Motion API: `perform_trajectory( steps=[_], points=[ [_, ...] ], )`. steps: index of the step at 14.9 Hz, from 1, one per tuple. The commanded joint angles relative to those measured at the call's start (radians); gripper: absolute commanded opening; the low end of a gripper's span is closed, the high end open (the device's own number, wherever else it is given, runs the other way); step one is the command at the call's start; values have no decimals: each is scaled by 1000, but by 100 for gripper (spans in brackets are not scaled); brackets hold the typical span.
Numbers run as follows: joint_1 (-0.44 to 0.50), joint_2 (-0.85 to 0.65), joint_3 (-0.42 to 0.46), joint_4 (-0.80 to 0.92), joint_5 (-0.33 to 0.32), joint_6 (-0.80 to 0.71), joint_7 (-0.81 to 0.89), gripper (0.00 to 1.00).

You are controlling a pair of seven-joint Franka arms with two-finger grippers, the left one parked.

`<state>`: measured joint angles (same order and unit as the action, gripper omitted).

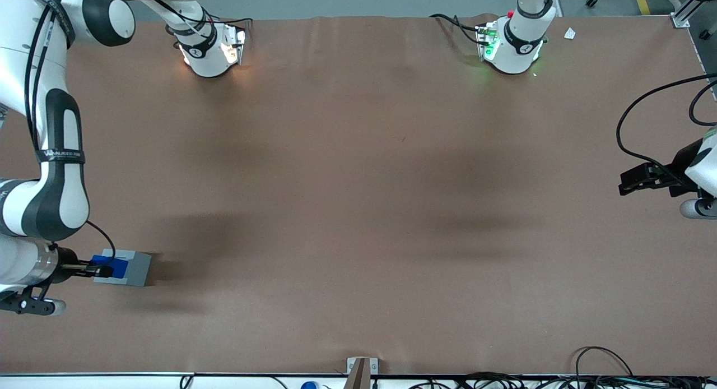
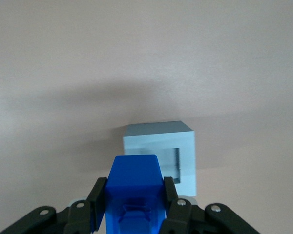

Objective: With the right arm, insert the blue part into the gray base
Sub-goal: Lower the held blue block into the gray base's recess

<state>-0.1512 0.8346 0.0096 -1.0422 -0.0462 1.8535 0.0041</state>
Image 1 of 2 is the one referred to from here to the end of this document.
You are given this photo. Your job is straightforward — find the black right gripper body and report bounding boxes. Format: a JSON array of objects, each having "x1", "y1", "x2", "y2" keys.
[{"x1": 54, "y1": 247, "x2": 81, "y2": 284}]

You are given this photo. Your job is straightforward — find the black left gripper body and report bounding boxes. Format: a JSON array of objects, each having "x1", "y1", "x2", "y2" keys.
[{"x1": 661, "y1": 140, "x2": 704, "y2": 198}]

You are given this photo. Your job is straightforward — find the gray square base block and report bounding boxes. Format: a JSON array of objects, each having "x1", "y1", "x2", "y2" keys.
[{"x1": 93, "y1": 249, "x2": 152, "y2": 288}]

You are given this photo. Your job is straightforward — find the brown paper table cover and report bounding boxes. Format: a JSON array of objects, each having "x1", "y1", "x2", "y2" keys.
[{"x1": 0, "y1": 13, "x2": 717, "y2": 376}]

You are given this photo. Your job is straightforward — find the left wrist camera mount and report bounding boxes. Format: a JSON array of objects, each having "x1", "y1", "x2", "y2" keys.
[{"x1": 679, "y1": 197, "x2": 717, "y2": 220}]

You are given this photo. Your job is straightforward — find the long black left arm cable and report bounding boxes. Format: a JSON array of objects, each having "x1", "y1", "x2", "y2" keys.
[{"x1": 616, "y1": 73, "x2": 717, "y2": 182}]

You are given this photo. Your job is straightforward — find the short black looped cable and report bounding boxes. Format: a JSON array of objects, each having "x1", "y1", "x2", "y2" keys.
[{"x1": 688, "y1": 80, "x2": 717, "y2": 127}]

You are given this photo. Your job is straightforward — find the aluminium frame profile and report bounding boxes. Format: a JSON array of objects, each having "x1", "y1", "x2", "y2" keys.
[{"x1": 671, "y1": 0, "x2": 717, "y2": 29}]

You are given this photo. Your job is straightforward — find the black cable loop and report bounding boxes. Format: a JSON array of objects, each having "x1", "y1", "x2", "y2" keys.
[{"x1": 575, "y1": 346, "x2": 635, "y2": 378}]

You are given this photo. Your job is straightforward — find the black cable tangle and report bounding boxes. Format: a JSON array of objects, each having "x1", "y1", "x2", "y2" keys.
[{"x1": 408, "y1": 371, "x2": 717, "y2": 389}]

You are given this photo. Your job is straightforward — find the black left base cable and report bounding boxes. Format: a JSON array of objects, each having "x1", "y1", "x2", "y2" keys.
[{"x1": 429, "y1": 13, "x2": 487, "y2": 47}]

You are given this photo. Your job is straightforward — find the black base cable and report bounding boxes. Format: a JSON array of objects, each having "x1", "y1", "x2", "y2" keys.
[
  {"x1": 429, "y1": 13, "x2": 487, "y2": 47},
  {"x1": 120, "y1": 0, "x2": 254, "y2": 34}
]

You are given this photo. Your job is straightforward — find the metal bracket with wooden bar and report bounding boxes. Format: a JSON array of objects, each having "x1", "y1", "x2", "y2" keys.
[{"x1": 346, "y1": 356, "x2": 379, "y2": 389}]

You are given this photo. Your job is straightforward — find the black right base cable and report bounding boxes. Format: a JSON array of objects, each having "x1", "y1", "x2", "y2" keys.
[{"x1": 120, "y1": 0, "x2": 254, "y2": 34}]

